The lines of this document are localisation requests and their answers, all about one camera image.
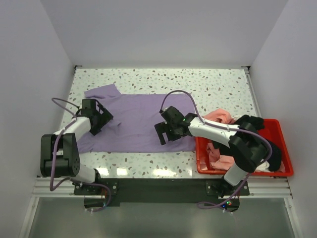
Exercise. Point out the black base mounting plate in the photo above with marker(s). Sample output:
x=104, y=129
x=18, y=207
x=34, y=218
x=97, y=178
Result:
x=113, y=192

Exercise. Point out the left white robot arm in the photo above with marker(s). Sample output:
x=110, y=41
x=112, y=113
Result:
x=59, y=158

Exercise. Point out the purple t shirt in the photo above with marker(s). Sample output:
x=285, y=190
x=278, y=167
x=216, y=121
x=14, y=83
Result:
x=132, y=129

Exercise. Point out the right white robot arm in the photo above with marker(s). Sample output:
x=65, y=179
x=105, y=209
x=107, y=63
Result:
x=248, y=148

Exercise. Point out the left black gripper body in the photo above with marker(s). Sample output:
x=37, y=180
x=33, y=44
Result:
x=101, y=119

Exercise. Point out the pink t shirt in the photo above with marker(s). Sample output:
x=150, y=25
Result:
x=209, y=159

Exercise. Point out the white t shirt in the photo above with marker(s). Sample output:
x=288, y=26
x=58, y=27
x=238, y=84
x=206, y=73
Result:
x=263, y=168

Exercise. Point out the red plastic bin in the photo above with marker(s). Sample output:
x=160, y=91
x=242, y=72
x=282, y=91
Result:
x=271, y=132

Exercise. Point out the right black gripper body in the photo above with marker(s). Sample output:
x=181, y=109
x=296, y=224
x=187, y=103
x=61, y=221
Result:
x=174, y=135

